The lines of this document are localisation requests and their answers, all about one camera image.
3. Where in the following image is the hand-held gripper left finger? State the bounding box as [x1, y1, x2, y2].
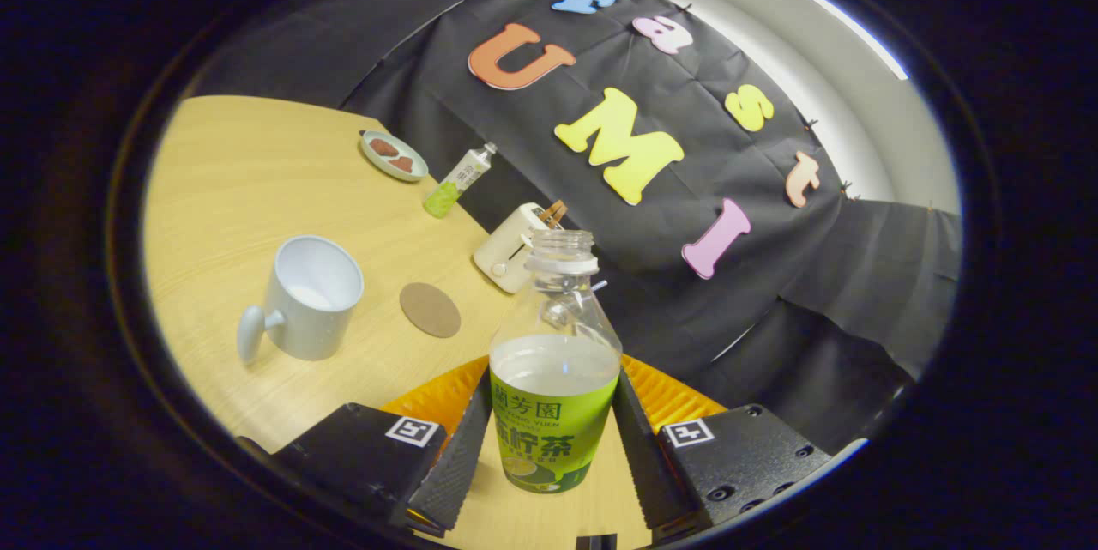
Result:
[236, 355, 494, 538]

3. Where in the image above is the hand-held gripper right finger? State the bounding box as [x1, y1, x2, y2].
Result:
[611, 354, 833, 544]

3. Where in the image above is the round brown coaster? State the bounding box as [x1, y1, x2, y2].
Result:
[399, 281, 462, 339]

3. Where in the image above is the pale green plate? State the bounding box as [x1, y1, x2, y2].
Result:
[359, 130, 430, 183]

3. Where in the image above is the green label juice bottle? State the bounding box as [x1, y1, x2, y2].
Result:
[488, 229, 624, 495]

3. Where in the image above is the black backdrop cloth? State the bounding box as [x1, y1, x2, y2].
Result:
[184, 0, 962, 456]

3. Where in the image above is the wooden table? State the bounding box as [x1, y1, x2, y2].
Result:
[142, 95, 653, 550]

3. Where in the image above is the white toaster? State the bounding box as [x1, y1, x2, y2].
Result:
[473, 202, 554, 294]

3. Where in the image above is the pale grey cup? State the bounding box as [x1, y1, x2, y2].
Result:
[237, 234, 365, 365]

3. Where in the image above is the tall slim green drink bottle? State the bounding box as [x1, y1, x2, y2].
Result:
[423, 142, 498, 220]

